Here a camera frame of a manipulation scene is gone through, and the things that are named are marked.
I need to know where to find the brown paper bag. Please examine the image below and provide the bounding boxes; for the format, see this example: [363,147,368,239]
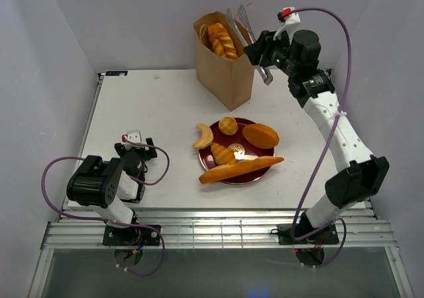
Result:
[193,11,254,111]

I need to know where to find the small round bun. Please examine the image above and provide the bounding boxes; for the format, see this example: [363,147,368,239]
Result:
[219,117,238,136]

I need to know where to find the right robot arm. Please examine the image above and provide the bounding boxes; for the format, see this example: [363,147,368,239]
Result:
[244,30,389,243]

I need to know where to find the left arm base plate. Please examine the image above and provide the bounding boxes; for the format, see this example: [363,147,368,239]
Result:
[102,225,161,246]

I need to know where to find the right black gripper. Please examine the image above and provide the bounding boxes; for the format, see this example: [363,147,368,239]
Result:
[242,28,297,77]

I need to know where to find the metal kitchen tongs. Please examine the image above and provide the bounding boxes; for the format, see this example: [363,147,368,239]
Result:
[225,4,274,86]

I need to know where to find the aluminium rail frame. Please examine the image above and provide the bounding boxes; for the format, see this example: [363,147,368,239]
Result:
[42,206,398,250]

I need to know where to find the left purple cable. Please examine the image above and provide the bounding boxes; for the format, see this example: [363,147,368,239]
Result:
[41,137,170,277]

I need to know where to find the large braided pastry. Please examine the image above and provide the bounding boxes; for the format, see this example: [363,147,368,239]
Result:
[207,23,238,60]

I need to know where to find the pale crescent bread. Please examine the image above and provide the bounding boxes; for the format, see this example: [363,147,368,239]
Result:
[192,123,214,150]

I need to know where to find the dark red round plate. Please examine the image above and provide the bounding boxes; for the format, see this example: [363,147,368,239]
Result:
[198,117,275,185]

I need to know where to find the small golden croissant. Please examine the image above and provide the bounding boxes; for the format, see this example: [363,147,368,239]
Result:
[211,142,237,166]

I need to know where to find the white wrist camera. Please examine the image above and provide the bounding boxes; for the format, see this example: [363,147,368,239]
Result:
[273,7,301,40]
[121,130,142,145]

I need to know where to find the long baguette bread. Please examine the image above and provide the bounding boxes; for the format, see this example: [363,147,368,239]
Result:
[199,156,284,184]

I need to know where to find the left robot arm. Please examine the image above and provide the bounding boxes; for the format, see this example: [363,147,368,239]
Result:
[66,142,160,246]

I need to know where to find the left blue corner sticker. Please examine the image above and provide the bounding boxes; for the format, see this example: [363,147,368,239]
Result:
[105,70,128,76]

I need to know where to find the oval orange bun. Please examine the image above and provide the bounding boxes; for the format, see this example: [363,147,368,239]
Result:
[242,123,280,149]

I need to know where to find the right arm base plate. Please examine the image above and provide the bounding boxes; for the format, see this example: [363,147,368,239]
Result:
[270,224,339,246]

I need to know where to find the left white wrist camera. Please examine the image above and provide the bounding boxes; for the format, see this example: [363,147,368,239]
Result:
[121,130,142,145]

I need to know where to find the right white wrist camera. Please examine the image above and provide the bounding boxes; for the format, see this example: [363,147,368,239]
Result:
[273,7,301,40]

